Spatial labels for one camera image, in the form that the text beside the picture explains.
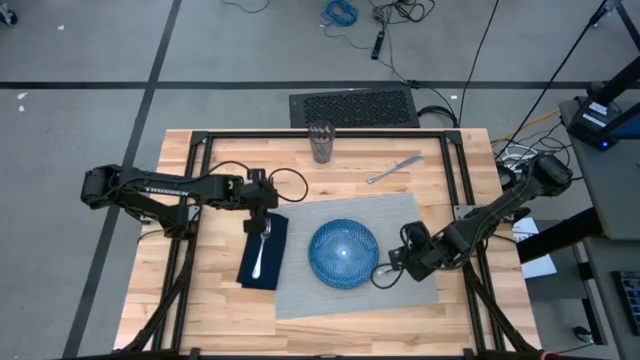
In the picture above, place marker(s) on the black caster wheel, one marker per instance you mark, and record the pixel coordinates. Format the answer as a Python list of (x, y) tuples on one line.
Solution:
[(7, 17)]

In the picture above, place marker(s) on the silver fork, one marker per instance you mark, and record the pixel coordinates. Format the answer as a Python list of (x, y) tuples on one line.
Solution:
[(259, 255)]

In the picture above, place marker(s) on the small red object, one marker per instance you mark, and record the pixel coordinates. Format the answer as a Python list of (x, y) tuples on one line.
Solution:
[(547, 356)]

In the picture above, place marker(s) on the clear faceted drinking glass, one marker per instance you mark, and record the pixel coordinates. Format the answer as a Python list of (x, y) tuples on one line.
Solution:
[(321, 145)]

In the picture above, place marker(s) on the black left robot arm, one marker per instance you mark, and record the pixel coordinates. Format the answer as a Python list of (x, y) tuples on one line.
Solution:
[(167, 190)]

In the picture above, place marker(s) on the silver spoon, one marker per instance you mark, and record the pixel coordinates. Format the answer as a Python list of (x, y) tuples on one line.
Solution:
[(384, 270)]

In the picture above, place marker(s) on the black keyboard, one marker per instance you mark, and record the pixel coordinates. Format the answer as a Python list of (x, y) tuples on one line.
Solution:
[(629, 300)]

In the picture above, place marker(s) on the grey desk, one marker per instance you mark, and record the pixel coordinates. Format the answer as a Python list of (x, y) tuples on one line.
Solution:
[(605, 310), (615, 190)]

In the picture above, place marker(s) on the black aluminium table frame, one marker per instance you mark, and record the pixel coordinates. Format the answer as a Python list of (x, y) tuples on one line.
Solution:
[(325, 134)]

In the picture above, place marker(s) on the grey woven placemat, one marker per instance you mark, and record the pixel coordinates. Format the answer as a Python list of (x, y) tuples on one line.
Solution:
[(390, 300)]

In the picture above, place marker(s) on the black power strip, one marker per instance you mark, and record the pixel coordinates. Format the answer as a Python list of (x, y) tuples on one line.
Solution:
[(378, 45)]

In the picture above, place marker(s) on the silver metal bracket plate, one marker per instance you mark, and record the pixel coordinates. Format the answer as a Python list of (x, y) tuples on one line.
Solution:
[(462, 211)]

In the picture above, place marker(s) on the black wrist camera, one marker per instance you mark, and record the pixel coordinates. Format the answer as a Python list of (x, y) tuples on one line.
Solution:
[(395, 257), (256, 174)]

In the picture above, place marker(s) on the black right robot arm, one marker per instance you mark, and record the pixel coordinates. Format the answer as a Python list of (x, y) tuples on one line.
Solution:
[(480, 225)]

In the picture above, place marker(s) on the white paper sheet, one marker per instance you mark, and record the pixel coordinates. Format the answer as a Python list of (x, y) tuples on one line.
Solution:
[(537, 265)]

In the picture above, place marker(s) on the black labelled device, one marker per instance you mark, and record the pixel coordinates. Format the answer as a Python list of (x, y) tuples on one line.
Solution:
[(595, 117)]

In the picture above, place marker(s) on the thin black stand pole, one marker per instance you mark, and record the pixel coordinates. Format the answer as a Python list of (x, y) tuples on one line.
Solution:
[(555, 75)]

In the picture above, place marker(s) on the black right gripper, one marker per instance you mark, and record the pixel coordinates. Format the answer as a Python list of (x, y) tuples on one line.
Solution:
[(419, 261)]

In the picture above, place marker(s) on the black support beam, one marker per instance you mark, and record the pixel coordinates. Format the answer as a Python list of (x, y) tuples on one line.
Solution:
[(560, 235)]

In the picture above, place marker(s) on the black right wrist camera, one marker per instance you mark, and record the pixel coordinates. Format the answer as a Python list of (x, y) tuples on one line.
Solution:
[(395, 257)]

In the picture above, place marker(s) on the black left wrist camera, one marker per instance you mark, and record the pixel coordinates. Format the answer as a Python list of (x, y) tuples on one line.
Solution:
[(256, 174)]

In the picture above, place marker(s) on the blue patterned plate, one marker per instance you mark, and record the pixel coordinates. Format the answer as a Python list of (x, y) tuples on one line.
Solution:
[(344, 254)]

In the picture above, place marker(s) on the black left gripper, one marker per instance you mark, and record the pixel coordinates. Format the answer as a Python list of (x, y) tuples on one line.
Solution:
[(260, 194)]

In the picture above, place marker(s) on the dark blue cloth napkin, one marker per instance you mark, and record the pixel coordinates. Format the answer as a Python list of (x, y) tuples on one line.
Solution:
[(274, 270)]

